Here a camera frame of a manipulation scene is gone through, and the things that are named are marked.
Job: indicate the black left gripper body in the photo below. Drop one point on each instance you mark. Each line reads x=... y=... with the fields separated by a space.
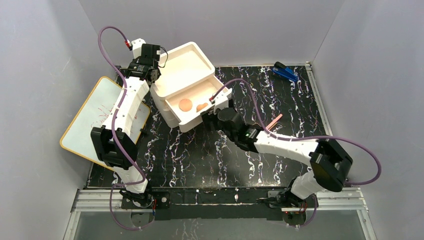
x=153 y=75

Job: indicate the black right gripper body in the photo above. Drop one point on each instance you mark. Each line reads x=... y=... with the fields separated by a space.
x=209 y=117

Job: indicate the beige makeup sponge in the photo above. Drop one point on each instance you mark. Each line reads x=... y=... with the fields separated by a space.
x=201 y=106

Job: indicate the white drawer organizer box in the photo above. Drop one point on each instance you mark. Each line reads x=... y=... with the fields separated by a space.
x=186 y=73

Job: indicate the round peach powder puff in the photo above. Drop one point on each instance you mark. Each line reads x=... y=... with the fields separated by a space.
x=185 y=105

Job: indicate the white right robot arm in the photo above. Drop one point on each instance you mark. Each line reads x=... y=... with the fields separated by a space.
x=329 y=162

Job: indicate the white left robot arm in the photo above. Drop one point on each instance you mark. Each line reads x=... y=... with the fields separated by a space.
x=112 y=140

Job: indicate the blue stapler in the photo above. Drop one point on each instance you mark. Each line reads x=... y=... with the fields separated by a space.
x=284 y=71

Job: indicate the white board yellow frame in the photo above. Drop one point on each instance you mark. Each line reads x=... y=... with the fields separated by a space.
x=98 y=110

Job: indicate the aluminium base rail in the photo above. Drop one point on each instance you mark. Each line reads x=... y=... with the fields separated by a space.
x=231 y=213

